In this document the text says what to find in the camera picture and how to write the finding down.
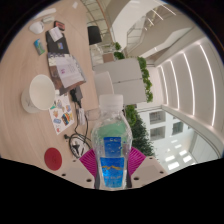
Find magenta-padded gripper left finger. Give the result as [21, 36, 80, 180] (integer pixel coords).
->
[55, 148, 98, 189]

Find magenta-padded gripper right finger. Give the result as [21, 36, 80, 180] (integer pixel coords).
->
[127, 147, 169, 189]

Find clear blue-label water bottle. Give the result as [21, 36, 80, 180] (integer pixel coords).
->
[90, 93, 134, 191]

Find flat round red coaster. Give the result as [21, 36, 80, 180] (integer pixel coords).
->
[43, 147, 64, 172]

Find row of green hedge plants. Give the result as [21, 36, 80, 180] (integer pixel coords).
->
[124, 104, 156, 158]

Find colourful sticker sheet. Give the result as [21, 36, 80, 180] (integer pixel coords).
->
[48, 93, 75, 136]

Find black rectangular box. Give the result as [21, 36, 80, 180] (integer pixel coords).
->
[69, 85, 84, 104]

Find white ceramic mug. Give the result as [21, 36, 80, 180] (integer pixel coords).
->
[20, 73, 57, 114]

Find white chair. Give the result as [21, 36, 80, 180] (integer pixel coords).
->
[93, 70, 115, 101]

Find white cabinet topped with plants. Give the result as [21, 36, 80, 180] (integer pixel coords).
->
[93, 55, 154, 106]

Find ceiling light strips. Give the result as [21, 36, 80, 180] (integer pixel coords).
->
[159, 43, 218, 128]

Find brown planter with plant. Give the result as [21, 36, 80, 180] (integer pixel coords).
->
[102, 49, 125, 64]

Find black tablet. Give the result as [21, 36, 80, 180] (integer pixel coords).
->
[44, 28, 71, 56]

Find small teal box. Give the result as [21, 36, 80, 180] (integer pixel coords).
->
[33, 38, 46, 56]

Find black office chair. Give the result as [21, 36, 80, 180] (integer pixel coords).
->
[87, 25, 103, 46]

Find small white label card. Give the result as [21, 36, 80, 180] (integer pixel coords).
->
[49, 26, 64, 43]

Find red and black phone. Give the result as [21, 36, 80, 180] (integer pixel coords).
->
[53, 20, 66, 32]

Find white computer mouse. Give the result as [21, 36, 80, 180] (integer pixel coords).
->
[28, 20, 45, 35]

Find glass railing with wooden handrail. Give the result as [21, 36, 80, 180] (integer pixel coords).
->
[84, 0, 114, 64]

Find white power strip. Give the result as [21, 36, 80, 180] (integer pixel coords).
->
[33, 8, 58, 21]

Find tangled black cables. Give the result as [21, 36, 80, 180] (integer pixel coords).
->
[63, 99, 94, 159]

